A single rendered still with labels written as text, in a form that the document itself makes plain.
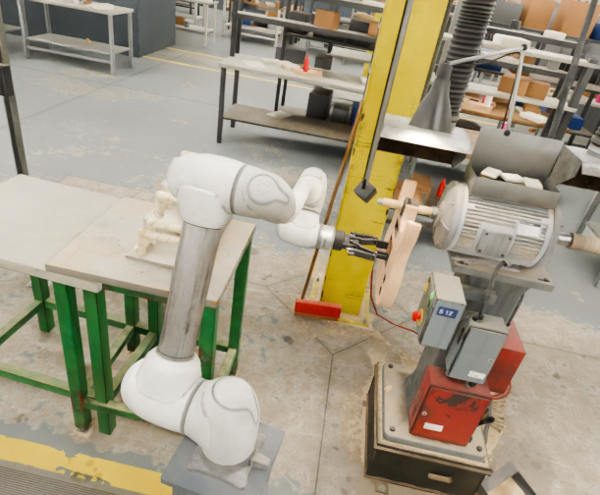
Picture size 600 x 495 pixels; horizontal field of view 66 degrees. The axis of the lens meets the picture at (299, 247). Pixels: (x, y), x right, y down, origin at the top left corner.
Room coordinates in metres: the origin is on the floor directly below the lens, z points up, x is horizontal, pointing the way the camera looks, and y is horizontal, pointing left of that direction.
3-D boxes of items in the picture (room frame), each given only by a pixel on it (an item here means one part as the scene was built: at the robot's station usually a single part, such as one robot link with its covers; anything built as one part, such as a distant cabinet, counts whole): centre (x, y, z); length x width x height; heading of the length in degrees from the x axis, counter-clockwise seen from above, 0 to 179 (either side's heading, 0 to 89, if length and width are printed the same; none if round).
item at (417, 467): (1.53, -0.74, 0.12); 0.61 x 0.51 x 0.25; 177
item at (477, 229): (1.53, -0.67, 1.25); 0.41 x 0.27 x 0.26; 87
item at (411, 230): (1.34, -0.34, 1.26); 0.07 x 0.04 x 0.09; 177
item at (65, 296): (1.29, 0.82, 0.45); 0.05 x 0.05 x 0.90; 87
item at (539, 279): (1.53, -0.74, 1.11); 0.36 x 0.24 x 0.04; 87
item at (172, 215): (1.59, 0.47, 0.98); 0.27 x 0.16 x 0.09; 87
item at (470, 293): (1.41, -0.67, 1.02); 0.13 x 0.04 x 0.04; 87
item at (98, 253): (1.52, 0.53, 0.55); 0.62 x 0.58 x 0.76; 87
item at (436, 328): (1.30, -0.57, 0.99); 0.24 x 0.21 x 0.26; 87
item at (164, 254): (1.44, 0.48, 0.94); 0.27 x 0.15 x 0.01; 87
